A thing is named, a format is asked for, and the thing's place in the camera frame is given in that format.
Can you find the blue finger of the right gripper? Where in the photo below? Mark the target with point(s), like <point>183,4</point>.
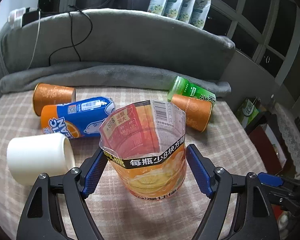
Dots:
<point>270,180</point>

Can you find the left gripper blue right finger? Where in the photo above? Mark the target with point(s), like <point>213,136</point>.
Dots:
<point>253,216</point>

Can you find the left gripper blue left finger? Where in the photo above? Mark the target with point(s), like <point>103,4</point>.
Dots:
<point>41,217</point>

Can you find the orange cut plastic bottle cup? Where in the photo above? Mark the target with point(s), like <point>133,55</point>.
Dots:
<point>145,144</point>

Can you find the orange paper cup right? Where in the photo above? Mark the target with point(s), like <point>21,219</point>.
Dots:
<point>198,112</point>

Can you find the orange paper cup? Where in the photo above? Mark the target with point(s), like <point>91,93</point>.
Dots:
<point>47,94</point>
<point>198,112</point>

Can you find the orange blue bottle cup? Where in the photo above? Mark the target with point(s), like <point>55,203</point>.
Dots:
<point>80,119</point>

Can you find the orange paper cup left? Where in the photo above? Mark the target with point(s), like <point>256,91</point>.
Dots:
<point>47,94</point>

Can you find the green tea bottle cup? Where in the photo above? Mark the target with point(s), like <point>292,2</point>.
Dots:
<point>182,86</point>

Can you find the white lace cloth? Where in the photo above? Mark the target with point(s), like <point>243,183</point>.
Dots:
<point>290,135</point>

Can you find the green paper shopping bag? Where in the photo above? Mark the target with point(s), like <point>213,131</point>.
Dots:
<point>249,110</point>

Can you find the grey rolled blanket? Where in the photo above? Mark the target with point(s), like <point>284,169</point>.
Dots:
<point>97,74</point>

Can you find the grey sofa backrest cushion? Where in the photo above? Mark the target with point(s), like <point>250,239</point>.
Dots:
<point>116,36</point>

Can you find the white power strip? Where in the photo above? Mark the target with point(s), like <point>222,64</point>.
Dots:
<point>15,17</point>

